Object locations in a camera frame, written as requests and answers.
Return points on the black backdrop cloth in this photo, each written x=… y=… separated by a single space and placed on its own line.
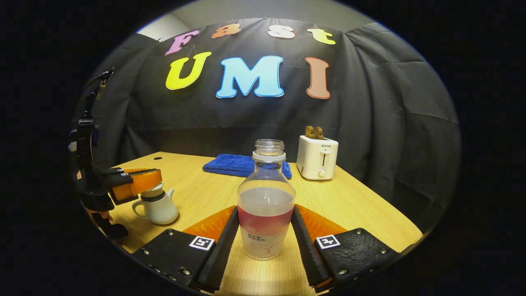
x=246 y=119

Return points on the white teacup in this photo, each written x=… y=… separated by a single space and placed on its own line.
x=160 y=209

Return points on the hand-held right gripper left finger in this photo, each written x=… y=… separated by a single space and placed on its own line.
x=218 y=255

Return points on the clear water bottle pink label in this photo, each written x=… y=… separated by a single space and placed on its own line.
x=265 y=205

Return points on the blue folded towel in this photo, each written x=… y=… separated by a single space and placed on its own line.
x=230 y=164

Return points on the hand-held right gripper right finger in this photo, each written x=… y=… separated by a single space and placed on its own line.
x=306 y=250

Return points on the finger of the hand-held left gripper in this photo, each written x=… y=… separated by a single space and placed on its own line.
x=123 y=172
x=139 y=185

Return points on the white toaster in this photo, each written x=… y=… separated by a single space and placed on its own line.
x=316 y=158

